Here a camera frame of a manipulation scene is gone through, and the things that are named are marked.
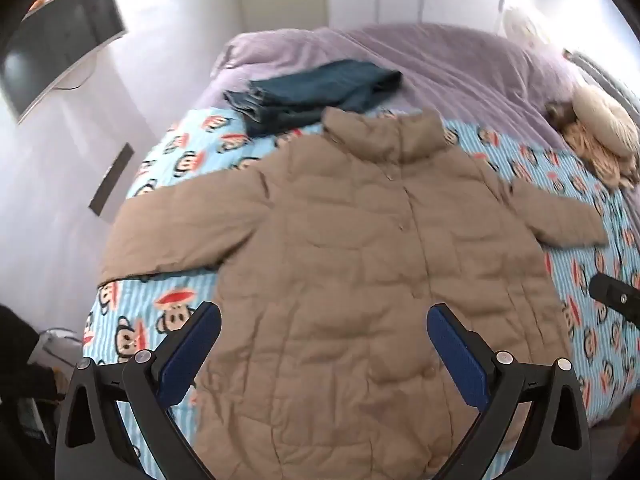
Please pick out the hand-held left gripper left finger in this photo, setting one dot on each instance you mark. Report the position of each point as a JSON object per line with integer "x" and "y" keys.
{"x": 192, "y": 350}

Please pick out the grey ribbed headboard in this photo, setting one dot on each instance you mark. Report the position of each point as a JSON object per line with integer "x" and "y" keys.
{"x": 607, "y": 77}

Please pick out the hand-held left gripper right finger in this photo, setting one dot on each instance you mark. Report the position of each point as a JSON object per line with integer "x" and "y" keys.
{"x": 457, "y": 355}

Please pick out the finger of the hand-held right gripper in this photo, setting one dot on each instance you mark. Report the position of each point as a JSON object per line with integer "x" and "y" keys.
{"x": 612, "y": 294}

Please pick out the purple duvet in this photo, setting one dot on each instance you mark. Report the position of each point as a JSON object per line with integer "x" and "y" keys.
{"x": 450, "y": 60}

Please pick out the wall-mounted television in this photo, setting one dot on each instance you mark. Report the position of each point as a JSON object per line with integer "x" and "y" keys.
{"x": 60, "y": 40}

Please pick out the tan puffer jacket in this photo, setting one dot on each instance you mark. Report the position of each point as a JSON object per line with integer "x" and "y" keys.
{"x": 350, "y": 260}

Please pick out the folded blue jeans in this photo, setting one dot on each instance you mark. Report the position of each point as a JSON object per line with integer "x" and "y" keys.
{"x": 310, "y": 92}

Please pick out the beige cushion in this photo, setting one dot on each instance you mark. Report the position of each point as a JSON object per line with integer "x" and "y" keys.
{"x": 602, "y": 117}

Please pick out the brown fluffy plush toy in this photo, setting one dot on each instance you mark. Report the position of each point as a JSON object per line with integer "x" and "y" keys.
{"x": 595, "y": 160}

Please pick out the monkey print blue blanket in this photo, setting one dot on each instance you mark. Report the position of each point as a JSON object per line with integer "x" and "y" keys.
{"x": 210, "y": 132}

